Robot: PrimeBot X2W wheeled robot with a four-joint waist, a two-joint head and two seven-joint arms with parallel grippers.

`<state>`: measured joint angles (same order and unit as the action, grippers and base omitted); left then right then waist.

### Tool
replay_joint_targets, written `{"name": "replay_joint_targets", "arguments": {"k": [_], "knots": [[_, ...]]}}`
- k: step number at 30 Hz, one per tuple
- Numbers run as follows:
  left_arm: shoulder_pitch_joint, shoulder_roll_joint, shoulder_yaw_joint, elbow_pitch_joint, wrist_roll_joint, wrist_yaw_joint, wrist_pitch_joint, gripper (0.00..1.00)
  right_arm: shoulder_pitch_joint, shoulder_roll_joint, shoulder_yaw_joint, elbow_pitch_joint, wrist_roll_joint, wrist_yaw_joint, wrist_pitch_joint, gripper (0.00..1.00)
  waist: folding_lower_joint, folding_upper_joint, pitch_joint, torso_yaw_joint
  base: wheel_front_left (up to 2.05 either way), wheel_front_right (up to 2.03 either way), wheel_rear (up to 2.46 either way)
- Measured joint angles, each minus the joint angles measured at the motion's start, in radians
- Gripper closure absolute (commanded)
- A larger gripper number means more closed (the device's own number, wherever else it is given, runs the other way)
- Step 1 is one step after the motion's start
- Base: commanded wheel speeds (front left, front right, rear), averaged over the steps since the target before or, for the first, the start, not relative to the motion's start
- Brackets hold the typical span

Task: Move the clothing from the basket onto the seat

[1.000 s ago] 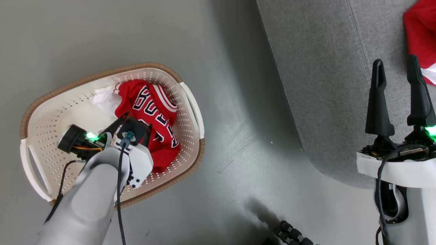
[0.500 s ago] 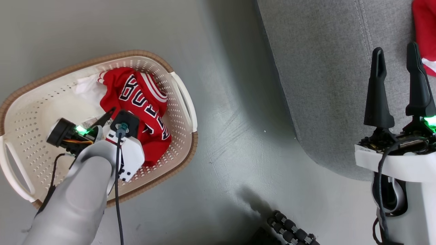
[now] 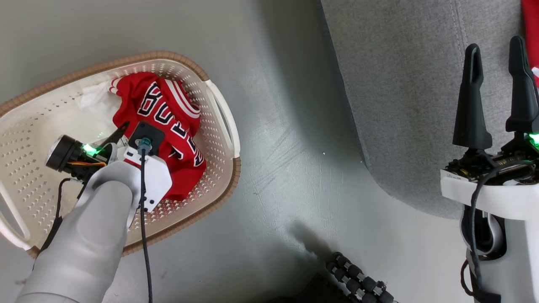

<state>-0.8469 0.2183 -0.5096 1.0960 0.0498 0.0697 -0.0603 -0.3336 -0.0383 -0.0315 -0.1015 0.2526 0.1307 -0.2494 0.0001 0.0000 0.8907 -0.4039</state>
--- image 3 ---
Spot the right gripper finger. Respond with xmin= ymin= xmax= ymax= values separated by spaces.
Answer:
xmin=505 ymin=35 xmax=539 ymax=134
xmin=452 ymin=43 xmax=493 ymax=150

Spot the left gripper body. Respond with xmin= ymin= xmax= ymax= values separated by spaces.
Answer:
xmin=45 ymin=134 xmax=120 ymax=183

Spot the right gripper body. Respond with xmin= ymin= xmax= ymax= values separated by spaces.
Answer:
xmin=446 ymin=133 xmax=539 ymax=186

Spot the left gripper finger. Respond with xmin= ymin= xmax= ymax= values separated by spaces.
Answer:
xmin=100 ymin=121 xmax=131 ymax=149

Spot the red basketball jersey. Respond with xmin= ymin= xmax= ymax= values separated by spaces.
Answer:
xmin=109 ymin=72 xmax=207 ymax=202

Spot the cream perforated laundry basket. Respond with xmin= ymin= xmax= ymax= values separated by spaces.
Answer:
xmin=0 ymin=50 xmax=242 ymax=258

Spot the red garment white trim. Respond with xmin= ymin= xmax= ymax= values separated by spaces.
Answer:
xmin=521 ymin=0 xmax=539 ymax=87

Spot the grey fabric sofa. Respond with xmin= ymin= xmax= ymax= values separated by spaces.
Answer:
xmin=320 ymin=0 xmax=539 ymax=219

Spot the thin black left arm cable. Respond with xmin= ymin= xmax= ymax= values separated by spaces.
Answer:
xmin=33 ymin=178 xmax=71 ymax=270

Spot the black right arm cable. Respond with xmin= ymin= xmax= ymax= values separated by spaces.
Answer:
xmin=460 ymin=162 xmax=537 ymax=303

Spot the black cable teal connector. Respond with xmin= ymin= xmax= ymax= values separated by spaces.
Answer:
xmin=137 ymin=137 xmax=154 ymax=303

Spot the black segmented cable chain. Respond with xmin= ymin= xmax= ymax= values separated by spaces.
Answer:
xmin=326 ymin=252 xmax=398 ymax=303

